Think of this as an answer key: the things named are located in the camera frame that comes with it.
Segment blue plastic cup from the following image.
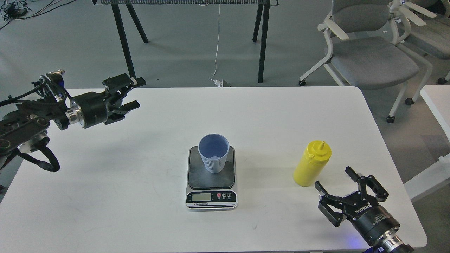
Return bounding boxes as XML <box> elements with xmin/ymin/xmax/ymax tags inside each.
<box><xmin>198</xmin><ymin>134</ymin><xmax>230</xmax><ymax>173</ymax></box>

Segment white power cable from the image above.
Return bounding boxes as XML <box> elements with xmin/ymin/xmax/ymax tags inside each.
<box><xmin>210</xmin><ymin>4</ymin><xmax>224</xmax><ymax>87</ymax></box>

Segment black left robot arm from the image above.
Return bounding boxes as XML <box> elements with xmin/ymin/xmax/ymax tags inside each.
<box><xmin>0</xmin><ymin>70</ymin><xmax>146</xmax><ymax>172</ymax></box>

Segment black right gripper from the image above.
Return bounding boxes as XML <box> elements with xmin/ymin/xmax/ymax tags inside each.
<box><xmin>315</xmin><ymin>166</ymin><xmax>400</xmax><ymax>246</ymax></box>

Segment yellow squeeze bottle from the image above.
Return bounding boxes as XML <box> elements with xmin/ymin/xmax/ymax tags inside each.
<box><xmin>293</xmin><ymin>140</ymin><xmax>332</xmax><ymax>186</ymax></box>

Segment digital kitchen scale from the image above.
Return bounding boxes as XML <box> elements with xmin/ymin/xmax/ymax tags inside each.
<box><xmin>185</xmin><ymin>146</ymin><xmax>238</xmax><ymax>211</ymax></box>

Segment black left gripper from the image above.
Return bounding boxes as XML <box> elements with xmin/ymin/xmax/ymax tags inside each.
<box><xmin>70</xmin><ymin>73</ymin><xmax>146</xmax><ymax>129</ymax></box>

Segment grey office chair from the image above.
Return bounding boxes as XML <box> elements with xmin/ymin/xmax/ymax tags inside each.
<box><xmin>390</xmin><ymin>0</ymin><xmax>450</xmax><ymax>85</ymax></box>
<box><xmin>298</xmin><ymin>0</ymin><xmax>419</xmax><ymax>123</ymax></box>

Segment white side table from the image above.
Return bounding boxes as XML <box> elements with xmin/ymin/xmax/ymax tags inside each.
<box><xmin>404</xmin><ymin>85</ymin><xmax>450</xmax><ymax>202</ymax></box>

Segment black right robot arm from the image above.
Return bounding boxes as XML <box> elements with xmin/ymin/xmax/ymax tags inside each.
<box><xmin>315</xmin><ymin>166</ymin><xmax>414</xmax><ymax>253</ymax></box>

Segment black floor cables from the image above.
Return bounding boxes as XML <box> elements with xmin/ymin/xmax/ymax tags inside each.
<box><xmin>0</xmin><ymin>0</ymin><xmax>76</xmax><ymax>30</ymax></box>

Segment black legged table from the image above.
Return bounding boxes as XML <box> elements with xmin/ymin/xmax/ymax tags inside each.
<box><xmin>92</xmin><ymin>0</ymin><xmax>273</xmax><ymax>83</ymax></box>

